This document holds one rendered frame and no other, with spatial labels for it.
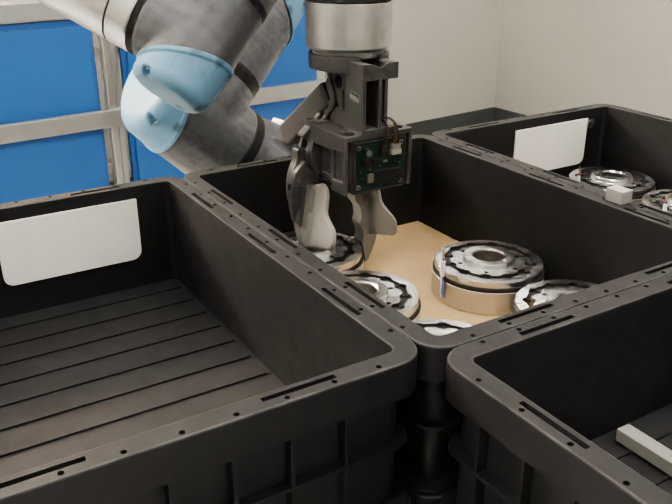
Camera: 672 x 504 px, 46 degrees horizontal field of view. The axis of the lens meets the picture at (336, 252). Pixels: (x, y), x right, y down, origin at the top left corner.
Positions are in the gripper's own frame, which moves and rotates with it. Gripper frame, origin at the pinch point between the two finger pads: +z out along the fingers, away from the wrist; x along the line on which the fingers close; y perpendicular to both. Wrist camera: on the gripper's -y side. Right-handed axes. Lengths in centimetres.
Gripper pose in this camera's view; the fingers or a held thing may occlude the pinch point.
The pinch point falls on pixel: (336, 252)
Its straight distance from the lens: 79.4
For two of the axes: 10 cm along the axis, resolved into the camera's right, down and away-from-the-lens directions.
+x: 8.5, -2.0, 4.8
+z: 0.0, 9.2, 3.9
